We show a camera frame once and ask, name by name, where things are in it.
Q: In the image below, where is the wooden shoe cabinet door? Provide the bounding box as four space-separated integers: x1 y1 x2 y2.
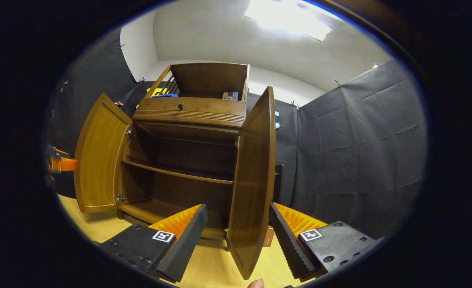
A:
74 93 134 214
226 86 276 280

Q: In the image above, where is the wooden inner shelf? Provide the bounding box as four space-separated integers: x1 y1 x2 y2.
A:
123 160 234 185

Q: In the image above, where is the wooden double-door shoe cabinet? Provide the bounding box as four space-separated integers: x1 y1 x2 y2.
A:
118 62 250 240

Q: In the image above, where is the black door handle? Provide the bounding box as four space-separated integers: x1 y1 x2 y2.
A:
274 164 283 203

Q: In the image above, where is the large ceiling light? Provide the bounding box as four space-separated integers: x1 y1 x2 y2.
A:
244 0 332 41

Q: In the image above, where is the black backdrop cloth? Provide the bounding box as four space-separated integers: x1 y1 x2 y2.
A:
44 28 428 240

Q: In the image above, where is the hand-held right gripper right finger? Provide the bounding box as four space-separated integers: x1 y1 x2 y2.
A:
269 202 385 282

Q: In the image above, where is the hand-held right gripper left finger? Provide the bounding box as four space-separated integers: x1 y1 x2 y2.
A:
99 204 209 284

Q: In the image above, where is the wooden cabinet drawer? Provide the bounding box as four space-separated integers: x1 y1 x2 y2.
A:
133 97 247 128

